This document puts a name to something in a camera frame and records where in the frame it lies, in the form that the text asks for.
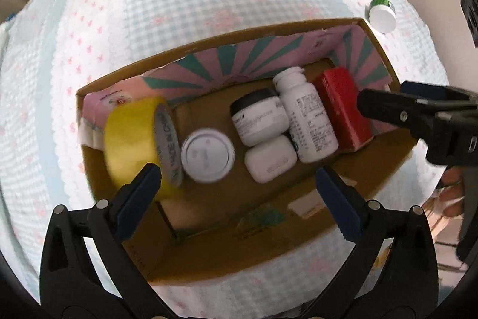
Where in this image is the cardboard box with pink lining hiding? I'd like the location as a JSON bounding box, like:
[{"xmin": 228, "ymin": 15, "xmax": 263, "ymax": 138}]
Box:
[{"xmin": 76, "ymin": 17, "xmax": 419, "ymax": 283}]

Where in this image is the person's right hand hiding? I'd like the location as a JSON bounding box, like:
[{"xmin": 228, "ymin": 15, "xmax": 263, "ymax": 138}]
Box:
[{"xmin": 422, "ymin": 167, "xmax": 465, "ymax": 218}]

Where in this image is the red carton box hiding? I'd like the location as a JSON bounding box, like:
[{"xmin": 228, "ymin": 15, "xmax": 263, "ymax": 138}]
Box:
[{"xmin": 312, "ymin": 67, "xmax": 374, "ymax": 153}]

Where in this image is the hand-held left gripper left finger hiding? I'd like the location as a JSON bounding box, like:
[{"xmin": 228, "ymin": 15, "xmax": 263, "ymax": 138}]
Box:
[{"xmin": 39, "ymin": 163, "xmax": 176, "ymax": 319}]

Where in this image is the white jar with black lid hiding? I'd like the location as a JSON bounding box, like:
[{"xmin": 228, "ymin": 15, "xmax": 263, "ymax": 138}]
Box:
[{"xmin": 229, "ymin": 88, "xmax": 290, "ymax": 147}]

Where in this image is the white earbud case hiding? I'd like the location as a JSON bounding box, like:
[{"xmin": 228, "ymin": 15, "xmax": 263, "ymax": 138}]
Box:
[{"xmin": 244, "ymin": 136, "xmax": 298, "ymax": 184}]

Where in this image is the small jar with white lid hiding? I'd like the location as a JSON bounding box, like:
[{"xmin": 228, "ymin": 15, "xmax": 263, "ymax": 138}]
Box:
[{"xmin": 181, "ymin": 129, "xmax": 236, "ymax": 183}]

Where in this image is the yellow tape roll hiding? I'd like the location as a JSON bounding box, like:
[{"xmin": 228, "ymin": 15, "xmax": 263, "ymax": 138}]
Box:
[{"xmin": 103, "ymin": 97, "xmax": 184, "ymax": 199}]

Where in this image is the white pill bottle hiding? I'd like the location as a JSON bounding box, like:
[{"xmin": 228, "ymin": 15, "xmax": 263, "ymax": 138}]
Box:
[{"xmin": 272, "ymin": 67, "xmax": 339, "ymax": 164}]

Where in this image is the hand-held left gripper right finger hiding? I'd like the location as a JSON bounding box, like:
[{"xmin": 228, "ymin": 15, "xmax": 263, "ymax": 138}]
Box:
[{"xmin": 302, "ymin": 167, "xmax": 437, "ymax": 319}]

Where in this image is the green label jar white lid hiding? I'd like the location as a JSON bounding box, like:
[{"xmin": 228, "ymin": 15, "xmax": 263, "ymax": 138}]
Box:
[{"xmin": 368, "ymin": 0, "xmax": 397, "ymax": 33}]

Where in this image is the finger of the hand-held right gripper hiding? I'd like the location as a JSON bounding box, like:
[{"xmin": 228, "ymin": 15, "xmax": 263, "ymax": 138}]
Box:
[
  {"xmin": 356, "ymin": 88, "xmax": 441, "ymax": 135},
  {"xmin": 400, "ymin": 80, "xmax": 477, "ymax": 102}
]

